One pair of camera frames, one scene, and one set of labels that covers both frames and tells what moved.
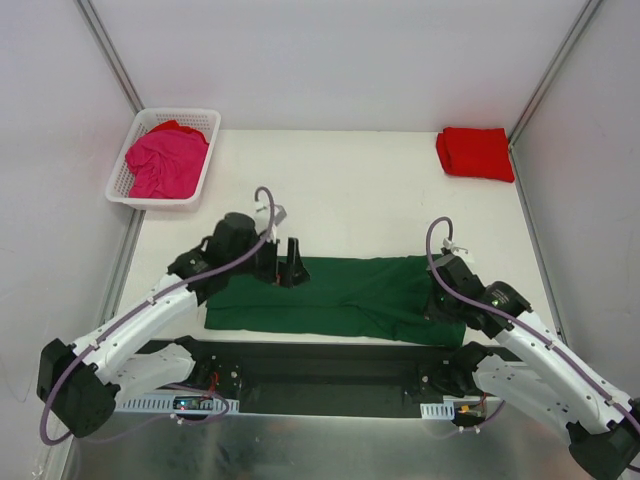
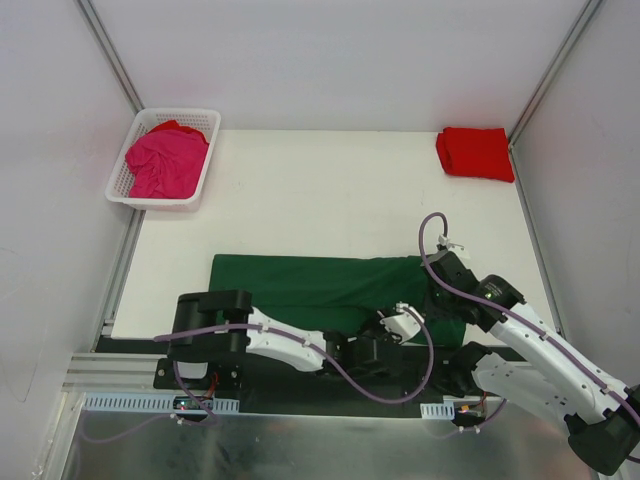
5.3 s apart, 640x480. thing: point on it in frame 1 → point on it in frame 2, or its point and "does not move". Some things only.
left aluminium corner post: [112, 59] does not move
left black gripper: [279, 258] → [379, 339]
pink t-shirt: [166, 162] does not move
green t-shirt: [384, 294] does not move
